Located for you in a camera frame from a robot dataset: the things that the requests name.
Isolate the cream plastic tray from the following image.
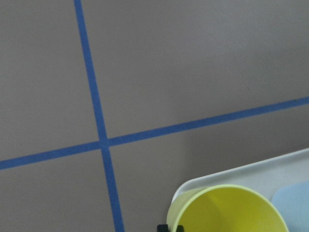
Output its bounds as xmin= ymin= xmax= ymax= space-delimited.
xmin=173 ymin=149 xmax=309 ymax=201

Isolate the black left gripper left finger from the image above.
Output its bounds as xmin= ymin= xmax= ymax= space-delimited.
xmin=157 ymin=224 xmax=169 ymax=232

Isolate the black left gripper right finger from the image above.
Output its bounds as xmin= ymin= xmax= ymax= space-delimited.
xmin=177 ymin=225 xmax=184 ymax=232

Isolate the yellow-green plastic cup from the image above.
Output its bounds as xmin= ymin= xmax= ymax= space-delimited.
xmin=166 ymin=185 xmax=289 ymax=232

